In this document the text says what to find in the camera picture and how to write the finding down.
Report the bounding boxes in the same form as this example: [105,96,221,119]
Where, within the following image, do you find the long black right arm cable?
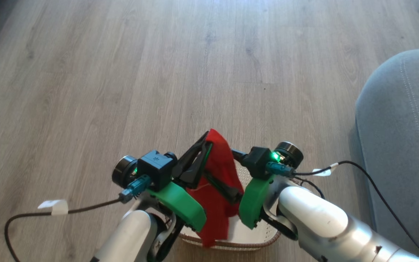
[292,160,419,259]

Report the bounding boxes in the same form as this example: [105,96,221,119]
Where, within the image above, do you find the grey fabric sofa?
[355,48,419,259]

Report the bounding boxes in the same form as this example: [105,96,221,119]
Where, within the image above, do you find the red garment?
[185,128,245,248]

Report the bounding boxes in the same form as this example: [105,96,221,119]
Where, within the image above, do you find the teal right camera connector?
[266,162,297,179]

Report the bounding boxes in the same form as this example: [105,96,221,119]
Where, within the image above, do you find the white cable label tag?
[37,199,69,216]
[312,162,339,177]

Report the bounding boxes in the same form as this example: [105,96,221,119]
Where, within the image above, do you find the short black right arm cable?
[292,176,327,201]

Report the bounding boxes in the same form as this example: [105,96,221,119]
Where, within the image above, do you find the teal camera connector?
[119,174,152,204]
[266,162,297,179]

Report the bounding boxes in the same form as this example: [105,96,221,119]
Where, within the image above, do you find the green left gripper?
[112,131,214,233]

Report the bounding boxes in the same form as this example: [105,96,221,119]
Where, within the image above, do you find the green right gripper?
[204,141,304,230]

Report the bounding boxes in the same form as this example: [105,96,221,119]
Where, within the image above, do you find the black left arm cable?
[4,198,125,262]

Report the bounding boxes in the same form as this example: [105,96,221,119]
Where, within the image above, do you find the teal left camera connector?
[119,174,152,204]

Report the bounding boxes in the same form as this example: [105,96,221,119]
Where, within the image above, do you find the white plastic laundry basket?
[178,164,282,252]

